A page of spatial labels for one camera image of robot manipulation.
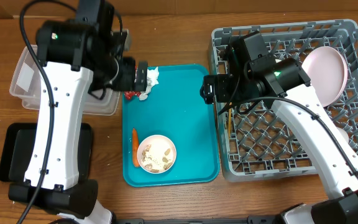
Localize wooden chopstick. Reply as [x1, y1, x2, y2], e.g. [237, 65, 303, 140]
[227, 108, 232, 139]

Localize bowl with food scraps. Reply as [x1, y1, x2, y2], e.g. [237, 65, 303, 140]
[136, 134, 177, 174]

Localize large pink plate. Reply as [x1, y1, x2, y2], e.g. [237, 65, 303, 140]
[302, 46, 348, 107]

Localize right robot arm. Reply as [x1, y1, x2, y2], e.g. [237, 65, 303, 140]
[200, 31, 358, 223]

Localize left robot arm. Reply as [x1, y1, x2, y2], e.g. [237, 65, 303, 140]
[8, 1, 147, 223]

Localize grey dishwasher rack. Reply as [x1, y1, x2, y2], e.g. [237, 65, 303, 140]
[209, 19, 358, 182]

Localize red snack wrapper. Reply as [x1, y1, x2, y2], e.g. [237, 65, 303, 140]
[124, 91, 141, 100]

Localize crumpled white napkin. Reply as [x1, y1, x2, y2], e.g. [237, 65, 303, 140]
[139, 67, 159, 101]

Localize teal serving tray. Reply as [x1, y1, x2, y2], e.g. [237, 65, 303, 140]
[122, 64, 220, 187]

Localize orange carrot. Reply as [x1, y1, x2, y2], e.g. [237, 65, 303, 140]
[132, 128, 140, 167]

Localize clear plastic bin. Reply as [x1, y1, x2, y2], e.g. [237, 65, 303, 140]
[9, 47, 120, 116]

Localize black plastic tray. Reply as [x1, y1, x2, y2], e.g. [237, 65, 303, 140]
[0, 123, 93, 182]

